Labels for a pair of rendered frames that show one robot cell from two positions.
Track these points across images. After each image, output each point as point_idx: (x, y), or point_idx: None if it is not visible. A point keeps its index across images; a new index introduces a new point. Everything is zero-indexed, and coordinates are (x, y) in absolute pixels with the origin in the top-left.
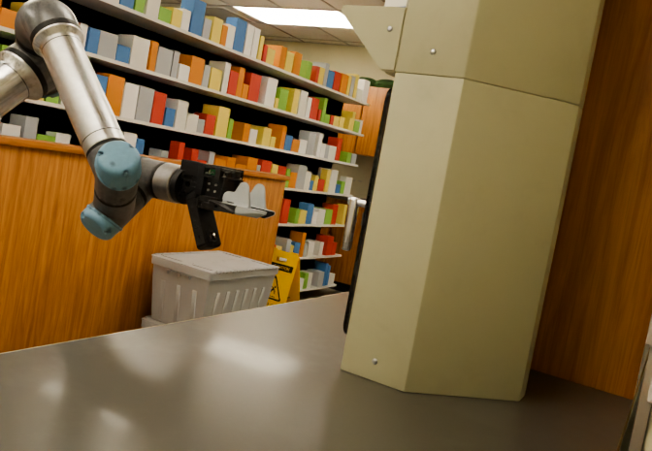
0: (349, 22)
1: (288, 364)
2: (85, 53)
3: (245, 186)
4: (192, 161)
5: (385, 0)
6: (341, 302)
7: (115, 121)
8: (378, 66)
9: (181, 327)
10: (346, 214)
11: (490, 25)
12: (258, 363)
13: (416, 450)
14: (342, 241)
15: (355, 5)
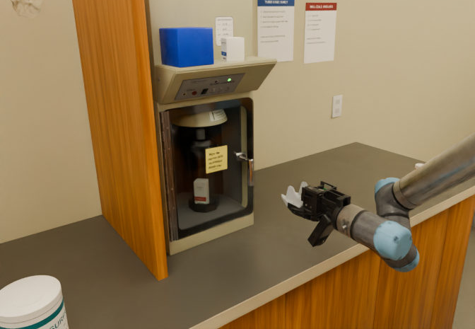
0: (272, 68)
1: (277, 226)
2: (464, 140)
3: (303, 183)
4: (341, 192)
5: (244, 47)
6: (164, 322)
7: (406, 175)
8: (258, 88)
9: (326, 253)
10: (253, 168)
11: None
12: (292, 226)
13: (258, 192)
14: (253, 182)
15: (271, 58)
